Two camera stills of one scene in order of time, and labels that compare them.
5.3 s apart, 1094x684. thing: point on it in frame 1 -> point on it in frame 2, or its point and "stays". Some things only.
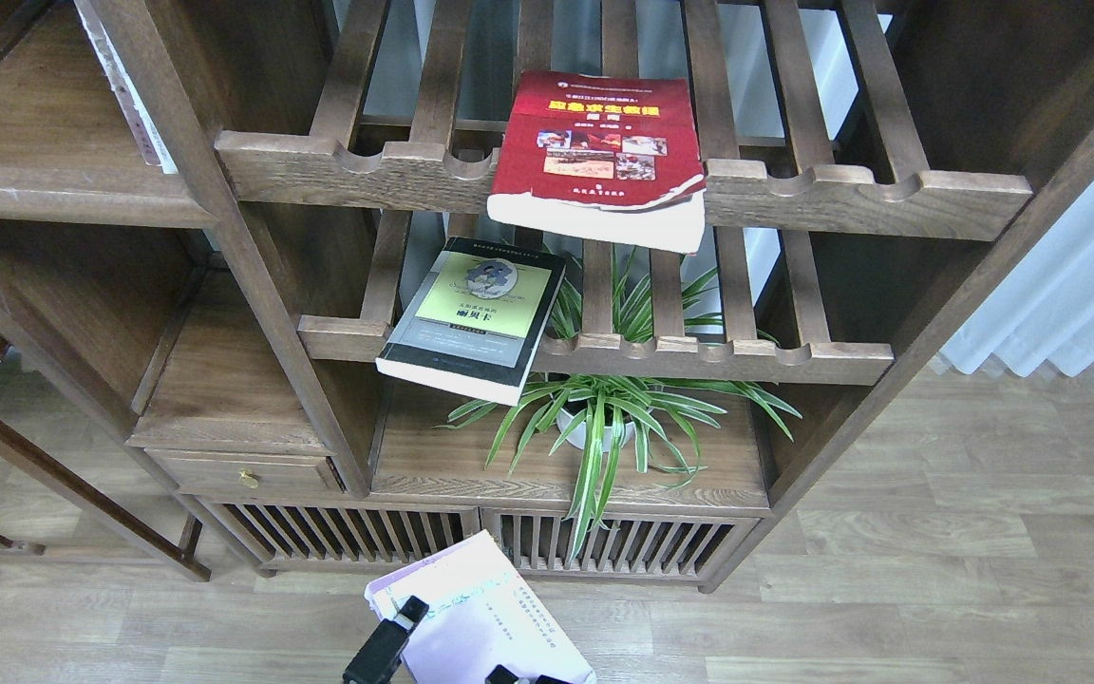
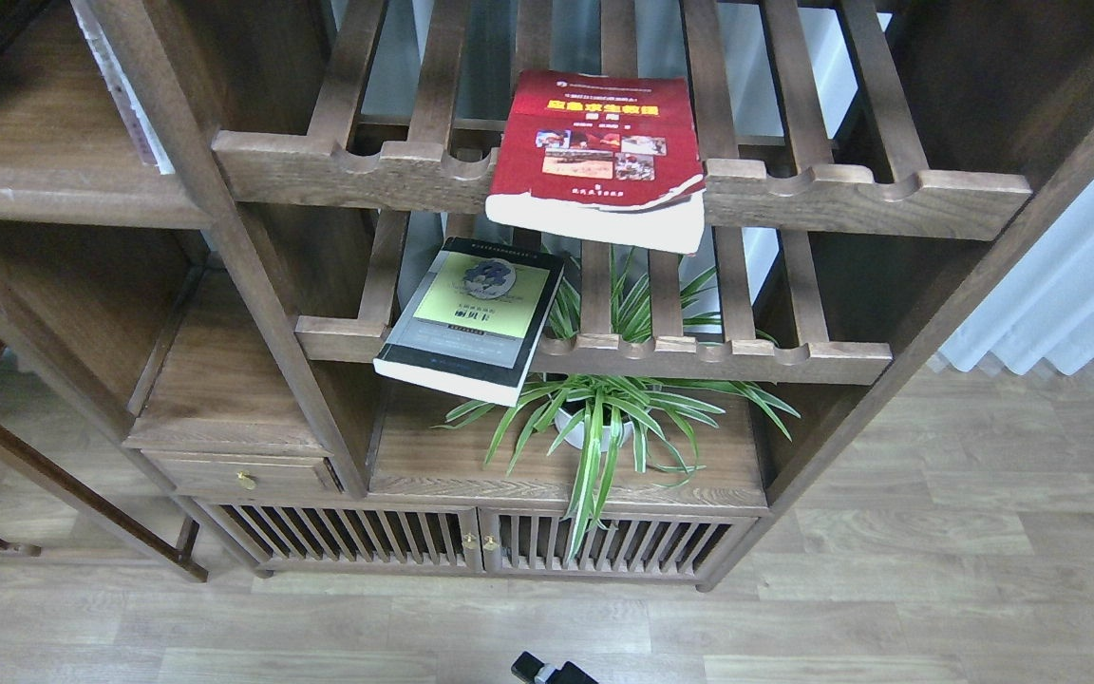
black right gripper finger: x=501 y=675 -> x=526 y=666
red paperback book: x=607 y=158 stays
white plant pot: x=578 y=436 stays
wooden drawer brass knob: x=215 y=472 stays
